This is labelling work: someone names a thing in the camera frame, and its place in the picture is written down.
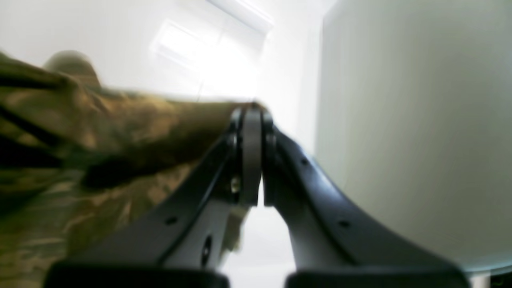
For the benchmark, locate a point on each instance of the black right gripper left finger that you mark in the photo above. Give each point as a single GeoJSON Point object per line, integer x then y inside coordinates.
{"type": "Point", "coordinates": [178, 244]}

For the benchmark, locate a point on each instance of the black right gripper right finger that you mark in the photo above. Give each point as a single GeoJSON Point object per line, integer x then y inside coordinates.
{"type": "Point", "coordinates": [335, 243]}

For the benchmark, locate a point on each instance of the camouflage t-shirt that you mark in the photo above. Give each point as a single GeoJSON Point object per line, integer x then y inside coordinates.
{"type": "Point", "coordinates": [80, 161]}

